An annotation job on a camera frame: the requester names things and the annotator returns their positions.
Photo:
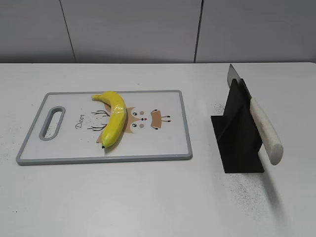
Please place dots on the black knife stand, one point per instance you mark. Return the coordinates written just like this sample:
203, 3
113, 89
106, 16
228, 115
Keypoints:
236, 134

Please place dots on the yellow plastic banana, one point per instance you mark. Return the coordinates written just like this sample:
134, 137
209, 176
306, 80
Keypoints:
114, 128

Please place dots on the white handled kitchen knife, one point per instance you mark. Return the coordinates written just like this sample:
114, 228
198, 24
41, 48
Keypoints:
268, 134

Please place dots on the white deer cutting board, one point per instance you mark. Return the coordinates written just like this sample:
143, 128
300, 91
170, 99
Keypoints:
68, 126

